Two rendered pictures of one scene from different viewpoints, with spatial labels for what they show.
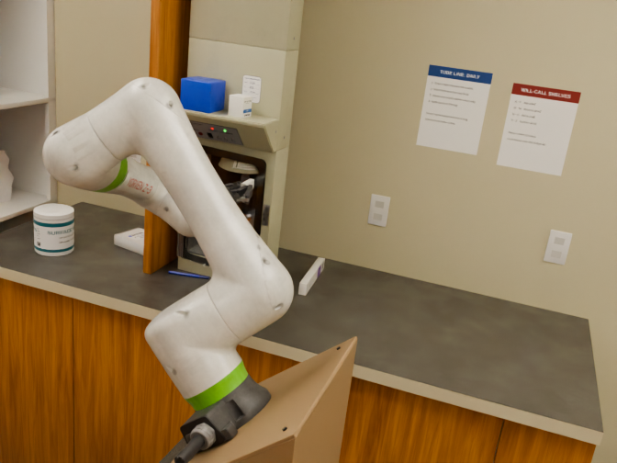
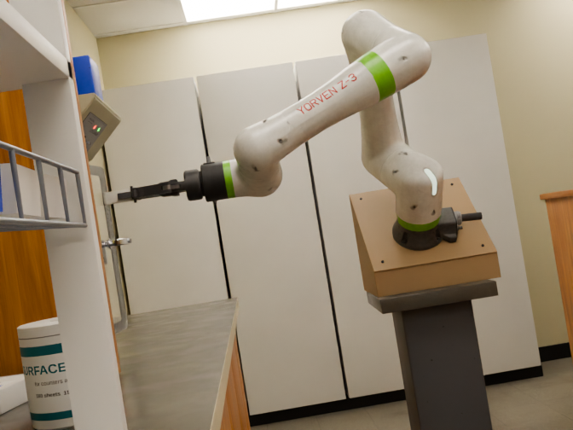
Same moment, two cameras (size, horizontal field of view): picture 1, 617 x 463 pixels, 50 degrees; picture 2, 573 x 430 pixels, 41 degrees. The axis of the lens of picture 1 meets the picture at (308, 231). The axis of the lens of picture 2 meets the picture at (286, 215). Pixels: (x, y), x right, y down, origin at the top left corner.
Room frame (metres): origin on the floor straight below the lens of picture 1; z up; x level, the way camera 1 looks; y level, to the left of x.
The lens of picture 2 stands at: (2.18, 2.06, 1.17)
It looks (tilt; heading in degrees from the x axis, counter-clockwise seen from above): 1 degrees up; 250
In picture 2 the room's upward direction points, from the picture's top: 9 degrees counter-clockwise
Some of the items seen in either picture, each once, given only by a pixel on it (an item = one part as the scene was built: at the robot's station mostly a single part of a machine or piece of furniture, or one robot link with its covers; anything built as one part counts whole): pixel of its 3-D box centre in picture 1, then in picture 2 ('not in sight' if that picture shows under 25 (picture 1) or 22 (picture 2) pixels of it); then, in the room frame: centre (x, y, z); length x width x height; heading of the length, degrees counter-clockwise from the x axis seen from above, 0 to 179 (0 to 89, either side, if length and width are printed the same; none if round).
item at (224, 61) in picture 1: (243, 161); not in sight; (2.16, 0.24, 1.33); 0.32 x 0.25 x 0.77; 73
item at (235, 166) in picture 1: (219, 211); (93, 250); (2.02, 0.29, 1.19); 0.30 x 0.01 x 0.40; 65
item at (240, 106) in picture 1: (240, 106); not in sight; (1.97, 0.24, 1.54); 0.05 x 0.05 x 0.06; 67
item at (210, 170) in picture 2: not in sight; (212, 180); (1.71, 0.27, 1.31); 0.09 x 0.06 x 0.12; 73
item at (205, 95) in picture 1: (203, 94); (73, 83); (2.01, 0.36, 1.56); 0.10 x 0.10 x 0.09; 73
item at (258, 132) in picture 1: (222, 129); (87, 130); (1.99, 0.30, 1.46); 0.32 x 0.11 x 0.10; 73
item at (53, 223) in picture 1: (54, 229); (70, 368); (2.13, 0.87, 1.02); 0.13 x 0.13 x 0.15
